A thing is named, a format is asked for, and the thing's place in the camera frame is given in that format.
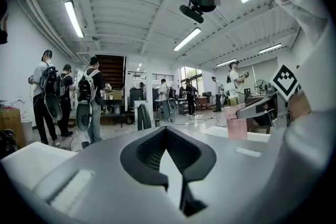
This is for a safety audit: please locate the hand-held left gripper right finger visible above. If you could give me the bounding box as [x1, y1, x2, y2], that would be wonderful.
[165, 125, 217, 218]

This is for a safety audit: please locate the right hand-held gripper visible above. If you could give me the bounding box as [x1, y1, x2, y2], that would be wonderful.
[235, 64, 302, 130]

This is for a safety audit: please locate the white bathtub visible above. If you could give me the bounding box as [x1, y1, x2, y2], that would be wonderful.
[0, 125, 271, 191]

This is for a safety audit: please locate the person's white shirt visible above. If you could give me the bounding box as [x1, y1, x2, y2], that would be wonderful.
[246, 0, 336, 119]

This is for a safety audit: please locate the dark wooden staircase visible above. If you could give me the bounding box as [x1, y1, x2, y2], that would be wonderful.
[94, 54, 126, 90]

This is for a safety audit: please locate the person's right forearm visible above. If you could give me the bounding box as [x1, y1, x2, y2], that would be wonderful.
[287, 89, 313, 124]

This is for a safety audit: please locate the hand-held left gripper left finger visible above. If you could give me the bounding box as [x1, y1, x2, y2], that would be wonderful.
[120, 125, 169, 192]

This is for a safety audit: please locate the black head-mounted camera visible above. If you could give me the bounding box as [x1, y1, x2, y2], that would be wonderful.
[179, 4, 205, 24]

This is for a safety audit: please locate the cardboard box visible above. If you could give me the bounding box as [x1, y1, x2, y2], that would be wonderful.
[0, 109, 26, 148]

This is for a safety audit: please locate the white round bin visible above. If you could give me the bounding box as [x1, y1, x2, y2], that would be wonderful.
[20, 118, 34, 143]

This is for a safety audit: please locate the black standing fan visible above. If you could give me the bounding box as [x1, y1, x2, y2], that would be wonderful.
[254, 79, 267, 95]

